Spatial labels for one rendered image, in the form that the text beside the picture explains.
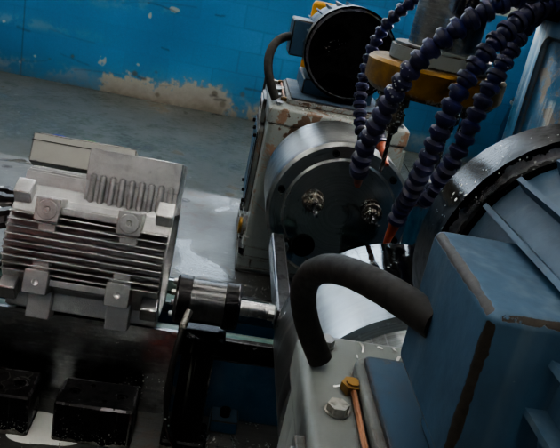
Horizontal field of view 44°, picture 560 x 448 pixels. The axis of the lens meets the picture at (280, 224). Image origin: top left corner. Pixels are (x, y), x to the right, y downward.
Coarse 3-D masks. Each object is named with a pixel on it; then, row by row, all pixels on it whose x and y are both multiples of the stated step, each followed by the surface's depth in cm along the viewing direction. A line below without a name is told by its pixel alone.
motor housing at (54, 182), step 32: (64, 192) 91; (32, 224) 87; (64, 224) 88; (96, 224) 87; (32, 256) 87; (64, 256) 86; (96, 256) 88; (128, 256) 88; (160, 256) 88; (64, 288) 87; (96, 288) 87; (160, 288) 89
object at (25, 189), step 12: (24, 180) 88; (24, 192) 87; (168, 204) 90; (156, 216) 88; (168, 216) 88; (12, 276) 88; (0, 288) 88; (12, 288) 87; (144, 300) 90; (156, 300) 90; (144, 312) 89; (156, 312) 90
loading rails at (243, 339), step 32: (0, 256) 105; (0, 320) 93; (32, 320) 93; (64, 320) 93; (96, 320) 93; (160, 320) 106; (256, 320) 107; (0, 352) 94; (32, 352) 95; (64, 352) 95; (96, 352) 95; (128, 352) 95; (160, 352) 95; (224, 352) 97; (256, 352) 97; (128, 384) 97; (160, 384) 97; (224, 384) 99; (256, 384) 99; (224, 416) 98; (256, 416) 101
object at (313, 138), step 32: (320, 128) 126; (352, 128) 128; (288, 160) 118; (320, 160) 117; (288, 192) 118; (320, 192) 118; (352, 192) 118; (384, 192) 119; (288, 224) 120; (320, 224) 120; (352, 224) 121; (384, 224) 121; (288, 256) 123
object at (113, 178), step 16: (96, 160) 90; (112, 160) 90; (128, 160) 90; (144, 160) 91; (160, 160) 91; (96, 176) 90; (112, 176) 90; (128, 176) 91; (144, 176) 91; (160, 176) 91; (176, 176) 91; (96, 192) 90; (112, 192) 90; (128, 192) 91; (144, 192) 91; (160, 192) 91; (176, 192) 91; (128, 208) 90; (144, 208) 91
